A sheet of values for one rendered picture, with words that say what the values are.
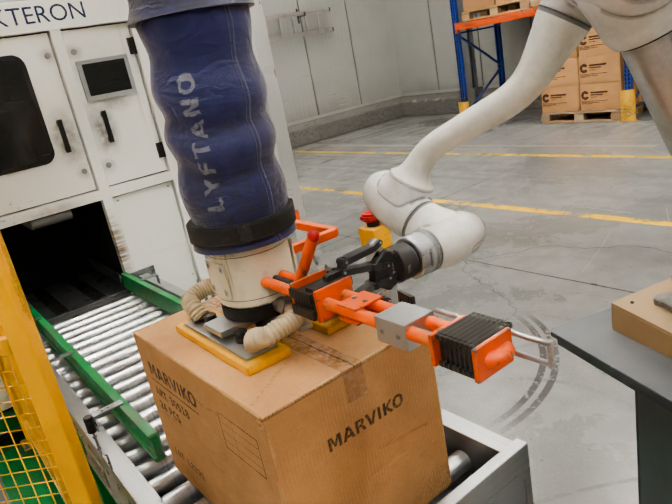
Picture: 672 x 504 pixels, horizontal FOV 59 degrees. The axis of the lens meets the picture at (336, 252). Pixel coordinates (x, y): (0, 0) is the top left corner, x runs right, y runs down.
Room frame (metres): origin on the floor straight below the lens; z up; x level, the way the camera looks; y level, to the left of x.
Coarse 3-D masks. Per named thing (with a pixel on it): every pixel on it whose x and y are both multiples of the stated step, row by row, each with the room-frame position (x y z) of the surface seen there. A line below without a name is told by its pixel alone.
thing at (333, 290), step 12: (312, 276) 1.05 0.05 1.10; (348, 276) 1.00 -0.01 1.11; (288, 288) 1.01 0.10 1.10; (300, 288) 1.02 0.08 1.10; (324, 288) 0.97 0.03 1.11; (336, 288) 0.98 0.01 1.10; (348, 288) 1.00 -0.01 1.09; (300, 300) 0.98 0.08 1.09; (312, 300) 0.96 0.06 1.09; (300, 312) 0.99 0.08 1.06; (312, 312) 0.96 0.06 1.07; (324, 312) 0.96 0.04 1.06
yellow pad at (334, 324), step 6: (330, 318) 1.14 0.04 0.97; (336, 318) 1.14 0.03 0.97; (318, 324) 1.13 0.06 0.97; (324, 324) 1.12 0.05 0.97; (330, 324) 1.12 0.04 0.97; (336, 324) 1.12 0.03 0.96; (342, 324) 1.13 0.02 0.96; (348, 324) 1.14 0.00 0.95; (318, 330) 1.13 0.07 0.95; (324, 330) 1.11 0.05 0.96; (330, 330) 1.11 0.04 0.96; (336, 330) 1.12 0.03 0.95
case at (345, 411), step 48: (144, 336) 1.29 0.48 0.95; (288, 336) 1.14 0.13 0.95; (336, 336) 1.10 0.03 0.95; (192, 384) 1.08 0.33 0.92; (240, 384) 0.98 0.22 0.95; (288, 384) 0.94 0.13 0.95; (336, 384) 0.94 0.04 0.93; (384, 384) 1.00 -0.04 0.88; (432, 384) 1.07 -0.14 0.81; (192, 432) 1.15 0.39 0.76; (240, 432) 0.93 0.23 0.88; (288, 432) 0.87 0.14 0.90; (336, 432) 0.93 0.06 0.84; (384, 432) 0.99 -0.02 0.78; (432, 432) 1.06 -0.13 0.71; (192, 480) 1.25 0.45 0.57; (240, 480) 0.99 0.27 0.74; (288, 480) 0.86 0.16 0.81; (336, 480) 0.92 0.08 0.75; (384, 480) 0.98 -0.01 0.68; (432, 480) 1.05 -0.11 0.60
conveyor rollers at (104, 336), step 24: (96, 312) 2.72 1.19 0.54; (120, 312) 2.62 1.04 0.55; (144, 312) 2.58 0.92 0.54; (72, 336) 2.47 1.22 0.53; (96, 336) 2.37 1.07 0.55; (120, 336) 2.33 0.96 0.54; (96, 360) 2.18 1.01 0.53; (120, 360) 2.08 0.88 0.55; (72, 384) 1.96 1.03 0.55; (120, 384) 1.88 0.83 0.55; (144, 384) 1.85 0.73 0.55; (96, 408) 1.75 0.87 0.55; (144, 408) 1.73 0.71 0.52; (120, 432) 1.60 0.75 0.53; (144, 456) 1.45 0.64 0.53; (168, 456) 1.41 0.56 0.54; (456, 456) 1.17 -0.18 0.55; (168, 480) 1.31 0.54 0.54
